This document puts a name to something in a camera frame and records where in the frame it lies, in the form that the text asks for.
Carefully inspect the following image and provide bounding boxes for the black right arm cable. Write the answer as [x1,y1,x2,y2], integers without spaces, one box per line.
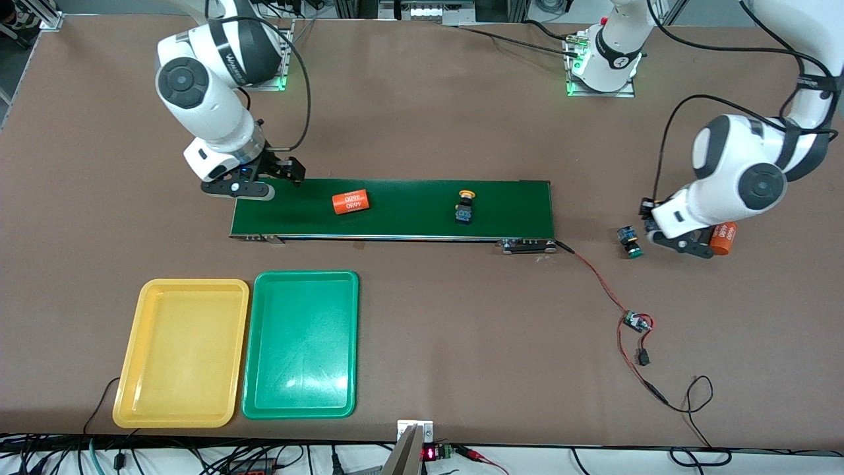
[204,0,312,154]

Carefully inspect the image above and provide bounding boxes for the black cable beside yellow tray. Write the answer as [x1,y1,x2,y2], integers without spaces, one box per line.
[83,376,122,436]

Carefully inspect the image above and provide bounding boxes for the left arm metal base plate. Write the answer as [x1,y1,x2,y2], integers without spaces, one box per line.
[564,33,637,98]

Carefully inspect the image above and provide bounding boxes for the green plastic tray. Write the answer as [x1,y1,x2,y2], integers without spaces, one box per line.
[241,270,360,420]

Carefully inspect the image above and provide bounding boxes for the yellow push button switch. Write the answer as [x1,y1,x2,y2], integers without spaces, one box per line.
[454,189,477,226]

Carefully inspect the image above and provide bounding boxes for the thin black looped cable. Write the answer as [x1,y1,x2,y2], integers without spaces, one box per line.
[666,375,733,466]

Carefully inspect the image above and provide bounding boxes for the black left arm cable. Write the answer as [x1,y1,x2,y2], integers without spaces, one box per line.
[649,0,841,202]

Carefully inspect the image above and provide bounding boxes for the aluminium frame profile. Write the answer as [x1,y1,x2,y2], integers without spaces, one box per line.
[13,0,65,30]

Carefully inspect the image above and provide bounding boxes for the orange cylinder white 4680 print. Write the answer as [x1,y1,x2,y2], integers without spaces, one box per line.
[709,222,739,256]
[332,190,371,216]

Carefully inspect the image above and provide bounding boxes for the metal clamp bracket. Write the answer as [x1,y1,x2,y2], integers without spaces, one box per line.
[381,420,435,475]

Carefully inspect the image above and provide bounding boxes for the black cable to arm base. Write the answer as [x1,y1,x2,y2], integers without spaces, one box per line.
[455,23,581,57]

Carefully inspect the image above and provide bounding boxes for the yellow plastic tray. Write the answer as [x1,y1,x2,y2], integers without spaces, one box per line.
[112,278,251,429]

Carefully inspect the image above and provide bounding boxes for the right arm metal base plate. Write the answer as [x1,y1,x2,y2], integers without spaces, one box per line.
[264,18,295,92]

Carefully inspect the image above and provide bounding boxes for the red clip lead wires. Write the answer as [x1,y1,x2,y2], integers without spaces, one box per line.
[455,445,512,475]

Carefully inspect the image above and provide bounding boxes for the silver control box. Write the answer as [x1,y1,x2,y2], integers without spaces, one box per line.
[379,0,477,26]

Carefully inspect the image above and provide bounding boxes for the green push button switch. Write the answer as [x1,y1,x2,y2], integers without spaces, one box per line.
[617,226,644,259]

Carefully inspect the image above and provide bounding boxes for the green conveyor belt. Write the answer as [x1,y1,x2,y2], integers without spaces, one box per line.
[229,177,558,255]

